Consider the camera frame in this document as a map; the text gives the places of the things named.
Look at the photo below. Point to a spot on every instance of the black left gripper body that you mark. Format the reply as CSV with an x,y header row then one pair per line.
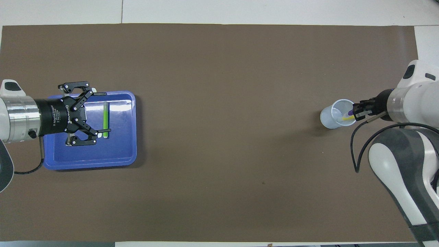
x,y
55,116

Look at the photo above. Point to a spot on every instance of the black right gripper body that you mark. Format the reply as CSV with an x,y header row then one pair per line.
x,y
379,106

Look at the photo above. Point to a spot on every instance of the purple pen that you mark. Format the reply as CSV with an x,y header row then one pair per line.
x,y
350,112

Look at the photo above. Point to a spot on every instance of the yellow pen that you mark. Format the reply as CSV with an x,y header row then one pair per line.
x,y
348,118

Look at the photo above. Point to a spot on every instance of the green pen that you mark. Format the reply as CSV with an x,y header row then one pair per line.
x,y
106,116

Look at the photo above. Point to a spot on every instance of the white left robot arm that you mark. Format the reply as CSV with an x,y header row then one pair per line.
x,y
17,116

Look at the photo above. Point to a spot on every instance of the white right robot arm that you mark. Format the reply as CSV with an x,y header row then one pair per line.
x,y
418,103

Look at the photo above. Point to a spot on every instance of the blue plastic tray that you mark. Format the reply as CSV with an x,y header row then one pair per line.
x,y
116,151

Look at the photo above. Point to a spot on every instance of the translucent plastic cup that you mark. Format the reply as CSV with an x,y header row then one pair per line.
x,y
327,120

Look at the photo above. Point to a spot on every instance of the brown table mat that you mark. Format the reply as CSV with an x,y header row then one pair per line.
x,y
219,144

